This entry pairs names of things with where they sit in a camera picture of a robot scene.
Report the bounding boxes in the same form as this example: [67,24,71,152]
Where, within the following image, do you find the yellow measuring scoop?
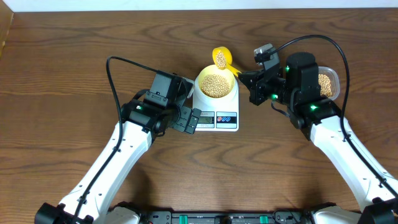
[212,47,241,77]

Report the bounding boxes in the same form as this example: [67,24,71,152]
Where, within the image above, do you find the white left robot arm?
[34,72,200,224]

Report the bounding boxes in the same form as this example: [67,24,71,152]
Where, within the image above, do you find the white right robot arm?
[238,49,397,223]

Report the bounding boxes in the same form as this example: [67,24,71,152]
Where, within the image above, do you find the white digital kitchen scale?
[193,78,239,132]

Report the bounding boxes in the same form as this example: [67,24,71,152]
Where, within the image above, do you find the soybeans in bowl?
[201,74,230,98]

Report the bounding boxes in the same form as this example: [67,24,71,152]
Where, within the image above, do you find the soybeans in scoop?
[215,51,227,70]

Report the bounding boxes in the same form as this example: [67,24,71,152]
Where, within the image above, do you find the yellow bowl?
[197,65,235,97]

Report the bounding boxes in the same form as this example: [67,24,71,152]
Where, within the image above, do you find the soybeans in container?
[318,73,333,97]

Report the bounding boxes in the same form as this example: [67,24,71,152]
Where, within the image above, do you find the clear plastic container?
[318,67,340,100]

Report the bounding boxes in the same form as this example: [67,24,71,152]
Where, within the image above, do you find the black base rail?
[107,201,364,224]

